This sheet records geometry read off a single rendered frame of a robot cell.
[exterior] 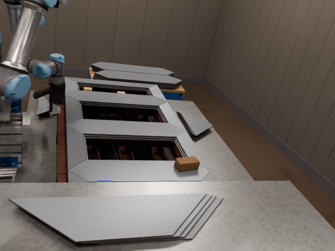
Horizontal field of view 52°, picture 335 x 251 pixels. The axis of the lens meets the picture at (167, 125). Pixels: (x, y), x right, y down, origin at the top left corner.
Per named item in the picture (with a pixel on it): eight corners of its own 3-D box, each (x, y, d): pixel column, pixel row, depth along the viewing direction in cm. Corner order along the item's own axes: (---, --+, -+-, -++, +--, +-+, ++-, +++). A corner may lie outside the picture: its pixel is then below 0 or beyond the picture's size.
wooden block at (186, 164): (192, 163, 189) (195, 156, 187) (198, 170, 185) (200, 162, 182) (173, 165, 184) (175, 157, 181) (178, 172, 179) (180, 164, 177)
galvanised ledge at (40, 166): (57, 95, 279) (57, 92, 277) (56, 203, 169) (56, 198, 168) (30, 93, 272) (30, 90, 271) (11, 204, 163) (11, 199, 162)
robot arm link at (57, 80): (48, 76, 181) (49, 71, 188) (48, 84, 183) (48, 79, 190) (63, 78, 183) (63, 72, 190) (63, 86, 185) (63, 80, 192)
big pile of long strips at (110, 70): (172, 74, 337) (173, 68, 335) (185, 90, 304) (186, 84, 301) (89, 66, 312) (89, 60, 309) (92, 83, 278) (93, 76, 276)
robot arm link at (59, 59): (45, 55, 177) (54, 51, 185) (44, 74, 182) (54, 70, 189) (59, 59, 176) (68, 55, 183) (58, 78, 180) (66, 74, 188)
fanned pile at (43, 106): (56, 97, 268) (56, 92, 267) (56, 121, 236) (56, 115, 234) (39, 96, 264) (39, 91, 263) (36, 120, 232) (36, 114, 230)
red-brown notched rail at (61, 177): (63, 84, 271) (63, 77, 269) (67, 240, 135) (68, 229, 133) (58, 84, 270) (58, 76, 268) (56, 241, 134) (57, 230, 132)
